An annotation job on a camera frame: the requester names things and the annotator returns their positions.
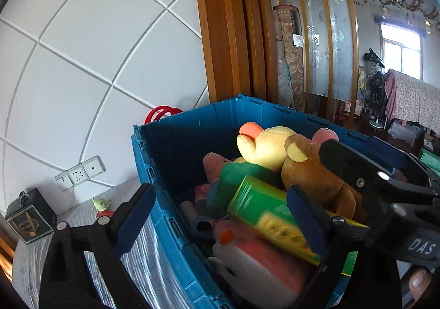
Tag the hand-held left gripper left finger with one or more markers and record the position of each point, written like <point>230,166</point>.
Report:
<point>134,219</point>

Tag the person's right hand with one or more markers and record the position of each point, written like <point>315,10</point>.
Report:
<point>419,283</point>

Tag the dark clothes pile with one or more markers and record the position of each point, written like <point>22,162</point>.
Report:
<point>374,85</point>

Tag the green cloth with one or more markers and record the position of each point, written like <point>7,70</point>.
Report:
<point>431,159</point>

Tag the frosted glass panels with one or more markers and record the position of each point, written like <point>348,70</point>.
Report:
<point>323,37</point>

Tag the yellow duck plush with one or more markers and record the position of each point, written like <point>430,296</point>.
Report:
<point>264,147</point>

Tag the pink cloth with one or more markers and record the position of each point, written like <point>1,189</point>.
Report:
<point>391,92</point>

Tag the white pink plush orange beak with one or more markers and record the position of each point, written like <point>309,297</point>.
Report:
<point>261,271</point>

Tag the blue plastic storage bin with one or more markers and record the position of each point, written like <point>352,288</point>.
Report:
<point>178,144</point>

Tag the green yellow cylindrical can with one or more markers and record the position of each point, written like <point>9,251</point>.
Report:
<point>261,202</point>

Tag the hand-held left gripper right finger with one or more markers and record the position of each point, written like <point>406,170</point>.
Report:
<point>306,223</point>

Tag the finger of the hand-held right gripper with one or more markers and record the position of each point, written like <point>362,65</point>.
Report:
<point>347,161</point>
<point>385,151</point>

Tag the wooden partition frame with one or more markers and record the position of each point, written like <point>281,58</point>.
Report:
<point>233,27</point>

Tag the black gift box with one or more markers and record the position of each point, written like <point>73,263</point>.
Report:
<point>31,216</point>

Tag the pink pig plush green outfit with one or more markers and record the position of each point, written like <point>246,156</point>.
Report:
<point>237,178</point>

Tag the white wall socket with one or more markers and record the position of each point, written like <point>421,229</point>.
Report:
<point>80,173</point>

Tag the pink pig plush red dress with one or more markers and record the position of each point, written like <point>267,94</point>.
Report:
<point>325,134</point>

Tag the brown bear plush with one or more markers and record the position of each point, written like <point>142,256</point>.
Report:
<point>312,178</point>

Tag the small green toy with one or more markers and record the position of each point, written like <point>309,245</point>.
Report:
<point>101,203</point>

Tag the grey plush toy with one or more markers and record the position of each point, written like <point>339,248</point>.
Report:
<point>199,219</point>

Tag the window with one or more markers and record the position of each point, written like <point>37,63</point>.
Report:
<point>400,51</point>

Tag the small red item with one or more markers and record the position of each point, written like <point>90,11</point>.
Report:
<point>105,213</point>

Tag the rolled patterned carpet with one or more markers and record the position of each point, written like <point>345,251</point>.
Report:
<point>290,54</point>

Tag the floral cloth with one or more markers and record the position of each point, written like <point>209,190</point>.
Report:
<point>417,99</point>

